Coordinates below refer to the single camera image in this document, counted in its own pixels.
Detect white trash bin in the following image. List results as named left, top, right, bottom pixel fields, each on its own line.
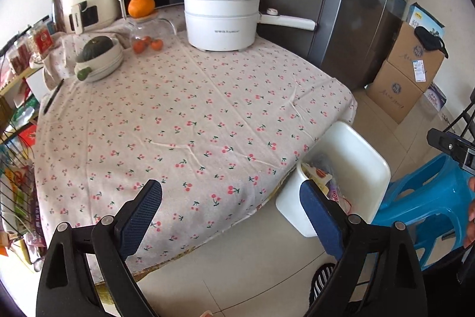
left=275, top=122, right=390, bottom=237

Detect person's right hand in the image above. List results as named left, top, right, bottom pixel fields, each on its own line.
left=463, top=177, right=475, bottom=248

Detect blue plastic stool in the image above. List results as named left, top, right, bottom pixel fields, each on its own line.
left=372, top=154, right=474, bottom=269

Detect lower cardboard box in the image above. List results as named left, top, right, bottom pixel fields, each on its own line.
left=366, top=61, right=423, bottom=124

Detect cardboard box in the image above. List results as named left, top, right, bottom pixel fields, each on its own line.
left=366, top=61, right=423, bottom=124
left=387, top=23, right=445, bottom=92

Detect upper cardboard box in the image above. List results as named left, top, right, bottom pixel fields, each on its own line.
left=387, top=23, right=445, bottom=92

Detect black pouch on box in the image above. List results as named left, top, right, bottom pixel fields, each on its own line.
left=414, top=26, right=449, bottom=59

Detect blue white product box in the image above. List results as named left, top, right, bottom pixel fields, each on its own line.
left=406, top=2, right=444, bottom=38

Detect black pen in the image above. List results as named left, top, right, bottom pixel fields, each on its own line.
left=43, top=79, right=65, bottom=115

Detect cherry print tablecloth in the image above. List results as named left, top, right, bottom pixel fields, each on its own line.
left=32, top=4, right=358, bottom=284

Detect green lime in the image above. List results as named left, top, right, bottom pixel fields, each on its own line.
left=77, top=67, right=93, bottom=81

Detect white stacked bowls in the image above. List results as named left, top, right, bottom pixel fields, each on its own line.
left=74, top=38, right=123, bottom=82

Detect dark green pumpkin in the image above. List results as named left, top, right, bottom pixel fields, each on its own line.
left=76, top=35, right=113, bottom=63

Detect small orange left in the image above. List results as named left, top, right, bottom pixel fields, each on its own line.
left=132, top=40, right=147, bottom=54

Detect small orange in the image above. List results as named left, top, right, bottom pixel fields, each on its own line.
left=132, top=40, right=147, bottom=54
left=150, top=39, right=164, bottom=51

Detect red labelled storage jar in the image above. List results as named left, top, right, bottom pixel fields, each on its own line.
left=28, top=23, right=53, bottom=59

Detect small orange right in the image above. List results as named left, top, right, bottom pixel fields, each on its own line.
left=150, top=39, right=164, bottom=51

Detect glass teapot jar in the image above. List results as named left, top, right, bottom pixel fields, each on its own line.
left=127, top=11, right=177, bottom=51

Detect large orange on jar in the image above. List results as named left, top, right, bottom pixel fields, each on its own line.
left=127, top=0, right=155, bottom=18

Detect white electric cooking pot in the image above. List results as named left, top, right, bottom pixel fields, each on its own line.
left=183, top=0, right=316, bottom=52

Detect black wire rack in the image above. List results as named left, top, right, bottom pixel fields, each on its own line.
left=1, top=101, right=47, bottom=272

